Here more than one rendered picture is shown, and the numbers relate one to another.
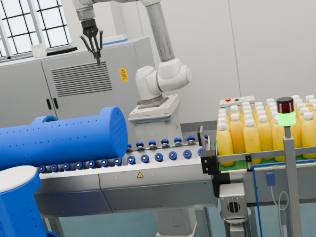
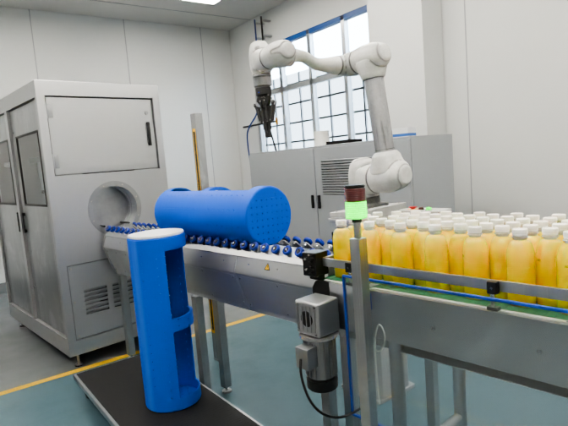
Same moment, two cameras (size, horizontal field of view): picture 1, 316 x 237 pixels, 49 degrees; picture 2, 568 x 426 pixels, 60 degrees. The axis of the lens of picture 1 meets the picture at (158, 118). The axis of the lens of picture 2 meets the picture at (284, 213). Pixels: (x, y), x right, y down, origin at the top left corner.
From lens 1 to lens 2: 1.17 m
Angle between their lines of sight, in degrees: 35
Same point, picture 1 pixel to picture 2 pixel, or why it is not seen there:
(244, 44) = not seen: outside the picture
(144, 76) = (354, 169)
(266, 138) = (386, 250)
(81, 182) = (223, 261)
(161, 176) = (283, 274)
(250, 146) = not seen: hidden behind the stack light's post
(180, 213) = not seen: hidden behind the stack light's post
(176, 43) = (514, 153)
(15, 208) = (144, 259)
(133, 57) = (406, 155)
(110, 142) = (245, 220)
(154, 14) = (370, 91)
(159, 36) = (373, 119)
